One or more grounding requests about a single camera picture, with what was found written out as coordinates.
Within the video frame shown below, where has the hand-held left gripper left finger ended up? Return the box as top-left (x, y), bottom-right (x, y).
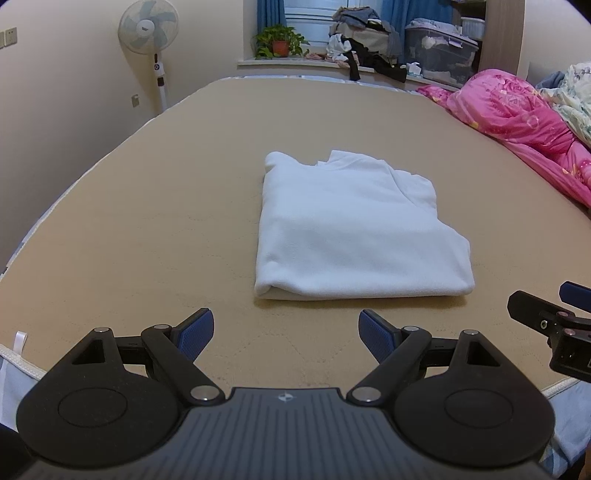
top-left (69, 308), bottom-right (216, 407)

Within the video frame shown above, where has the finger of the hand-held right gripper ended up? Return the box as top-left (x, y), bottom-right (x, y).
top-left (558, 281), bottom-right (591, 308)
top-left (507, 290), bottom-right (564, 331)

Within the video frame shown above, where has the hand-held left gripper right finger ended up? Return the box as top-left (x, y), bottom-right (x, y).
top-left (347, 309), bottom-right (502, 407)

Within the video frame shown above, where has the white long-sleeve shirt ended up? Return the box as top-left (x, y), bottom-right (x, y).
top-left (254, 148), bottom-right (476, 301)

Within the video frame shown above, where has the pile of mixed clothes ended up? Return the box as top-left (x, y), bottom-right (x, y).
top-left (330, 6), bottom-right (403, 61)

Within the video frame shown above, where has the tan bed mattress cover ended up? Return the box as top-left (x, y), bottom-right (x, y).
top-left (0, 74), bottom-right (591, 402)

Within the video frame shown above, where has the plaid bedsheet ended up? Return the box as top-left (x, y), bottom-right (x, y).
top-left (0, 357), bottom-right (591, 467)

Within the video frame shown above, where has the pink floral quilt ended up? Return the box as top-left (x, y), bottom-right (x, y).
top-left (418, 69), bottom-right (591, 208)

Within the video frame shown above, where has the white leaf-print quilt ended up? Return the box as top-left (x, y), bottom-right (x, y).
top-left (538, 62), bottom-right (591, 148)

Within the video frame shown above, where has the grey-blue cloth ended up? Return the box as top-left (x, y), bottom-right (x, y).
top-left (536, 71), bottom-right (567, 91)

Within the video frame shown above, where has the clear plastic storage box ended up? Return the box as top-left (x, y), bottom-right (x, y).
top-left (404, 17), bottom-right (481, 88)

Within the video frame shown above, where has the wooden cabinet panel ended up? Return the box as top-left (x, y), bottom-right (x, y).
top-left (480, 0), bottom-right (528, 77)

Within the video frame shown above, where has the white windowsill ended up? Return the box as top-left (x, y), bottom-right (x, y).
top-left (238, 55), bottom-right (462, 90)

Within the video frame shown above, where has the white and black garment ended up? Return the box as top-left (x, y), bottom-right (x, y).
top-left (325, 33), bottom-right (356, 63)

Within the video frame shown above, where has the potted green plant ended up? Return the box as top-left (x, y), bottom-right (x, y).
top-left (254, 25), bottom-right (310, 61)

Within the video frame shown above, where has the white standing fan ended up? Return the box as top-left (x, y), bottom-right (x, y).
top-left (117, 0), bottom-right (180, 114)

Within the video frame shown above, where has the blue curtain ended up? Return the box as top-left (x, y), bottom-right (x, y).
top-left (381, 0), bottom-right (416, 27)
top-left (256, 0), bottom-right (287, 27)

